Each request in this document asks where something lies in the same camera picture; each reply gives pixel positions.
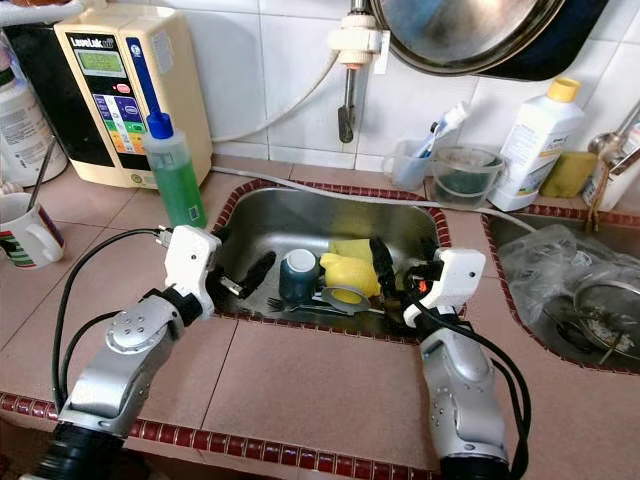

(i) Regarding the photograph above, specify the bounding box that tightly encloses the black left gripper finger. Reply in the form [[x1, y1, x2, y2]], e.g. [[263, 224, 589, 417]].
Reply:
[[238, 250, 278, 298]]

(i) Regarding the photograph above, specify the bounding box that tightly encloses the yellow plastic bowl grey base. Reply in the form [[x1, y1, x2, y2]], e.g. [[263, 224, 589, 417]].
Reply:
[[315, 252, 381, 306]]

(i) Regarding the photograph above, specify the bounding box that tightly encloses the teal blue ceramic mug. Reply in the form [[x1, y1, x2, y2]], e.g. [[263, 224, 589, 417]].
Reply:
[[278, 248, 323, 304]]

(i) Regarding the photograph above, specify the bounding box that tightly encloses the steel fork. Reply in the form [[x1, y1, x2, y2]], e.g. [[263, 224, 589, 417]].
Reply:
[[263, 296, 313, 314]]

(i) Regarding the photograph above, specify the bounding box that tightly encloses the chrome kitchen faucet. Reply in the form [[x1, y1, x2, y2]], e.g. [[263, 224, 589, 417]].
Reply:
[[585, 100, 640, 236]]

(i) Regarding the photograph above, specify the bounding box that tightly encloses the steel sink basin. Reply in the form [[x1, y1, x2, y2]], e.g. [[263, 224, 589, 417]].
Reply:
[[485, 208, 640, 376], [210, 183, 481, 341]]

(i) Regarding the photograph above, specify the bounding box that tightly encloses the translucent toothbrush cup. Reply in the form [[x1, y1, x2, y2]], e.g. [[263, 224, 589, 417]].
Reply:
[[385, 140, 433, 191]]

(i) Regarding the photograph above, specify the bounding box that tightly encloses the blue toothbrush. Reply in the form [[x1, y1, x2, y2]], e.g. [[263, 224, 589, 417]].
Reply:
[[418, 132, 443, 163]]

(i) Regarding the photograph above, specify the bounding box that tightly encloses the green liquid bottle blue cap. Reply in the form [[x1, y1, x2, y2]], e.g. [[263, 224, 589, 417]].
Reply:
[[143, 110, 208, 229]]

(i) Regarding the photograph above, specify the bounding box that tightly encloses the clear plastic bag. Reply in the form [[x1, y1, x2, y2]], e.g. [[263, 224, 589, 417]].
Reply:
[[500, 225, 640, 321]]

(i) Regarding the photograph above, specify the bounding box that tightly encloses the white toothpaste tube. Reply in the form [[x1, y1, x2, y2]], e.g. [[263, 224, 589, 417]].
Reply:
[[435, 100, 471, 139]]

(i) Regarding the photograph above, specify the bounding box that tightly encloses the white detergent bottle yellow cap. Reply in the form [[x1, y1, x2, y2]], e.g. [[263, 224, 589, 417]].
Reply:
[[490, 78, 586, 213]]

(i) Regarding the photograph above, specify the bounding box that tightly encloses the mustard yellow sponge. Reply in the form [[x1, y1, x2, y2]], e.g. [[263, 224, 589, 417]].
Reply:
[[540, 152, 599, 199]]

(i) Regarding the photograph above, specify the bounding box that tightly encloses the round steel strainer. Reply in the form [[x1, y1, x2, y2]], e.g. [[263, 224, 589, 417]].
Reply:
[[545, 280, 640, 361]]

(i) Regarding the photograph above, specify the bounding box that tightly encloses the white striped mug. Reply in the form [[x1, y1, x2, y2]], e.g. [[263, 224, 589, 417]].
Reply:
[[0, 193, 66, 269]]

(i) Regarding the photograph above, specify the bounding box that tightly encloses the steel spoon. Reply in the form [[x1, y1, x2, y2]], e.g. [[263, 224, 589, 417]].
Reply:
[[28, 137, 61, 211]]

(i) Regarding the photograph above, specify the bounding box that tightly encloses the beige black water ionizer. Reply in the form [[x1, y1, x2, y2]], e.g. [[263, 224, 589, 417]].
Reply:
[[5, 5, 213, 191]]

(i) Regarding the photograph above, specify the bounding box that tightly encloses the white plastic jug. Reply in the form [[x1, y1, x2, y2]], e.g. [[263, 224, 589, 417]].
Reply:
[[0, 65, 66, 188]]

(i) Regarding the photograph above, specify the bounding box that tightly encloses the hanging steel wok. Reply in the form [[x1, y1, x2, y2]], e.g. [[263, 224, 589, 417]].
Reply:
[[370, 0, 611, 81]]

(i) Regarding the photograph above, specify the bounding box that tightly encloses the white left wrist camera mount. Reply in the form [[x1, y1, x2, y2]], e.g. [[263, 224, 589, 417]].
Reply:
[[165, 225, 223, 321]]

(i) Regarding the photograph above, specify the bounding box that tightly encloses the clear plastic container with handle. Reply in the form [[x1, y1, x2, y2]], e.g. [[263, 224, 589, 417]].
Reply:
[[430, 145, 506, 209]]

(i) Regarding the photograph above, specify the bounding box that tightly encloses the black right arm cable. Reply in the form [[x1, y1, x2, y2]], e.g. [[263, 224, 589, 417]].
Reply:
[[435, 303, 533, 477]]

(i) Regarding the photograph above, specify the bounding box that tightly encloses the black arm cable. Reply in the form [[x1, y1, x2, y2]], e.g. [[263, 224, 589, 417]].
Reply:
[[435, 303, 533, 477], [52, 229, 169, 411]]

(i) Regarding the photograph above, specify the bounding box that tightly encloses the white water hose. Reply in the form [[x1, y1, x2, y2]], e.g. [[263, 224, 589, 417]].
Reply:
[[210, 48, 341, 147]]

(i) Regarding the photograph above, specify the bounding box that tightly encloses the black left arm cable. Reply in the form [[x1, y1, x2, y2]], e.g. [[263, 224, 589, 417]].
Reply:
[[52, 229, 169, 411]]

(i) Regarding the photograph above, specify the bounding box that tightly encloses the grey wall tap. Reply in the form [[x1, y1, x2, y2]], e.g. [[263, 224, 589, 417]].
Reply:
[[325, 0, 391, 144]]

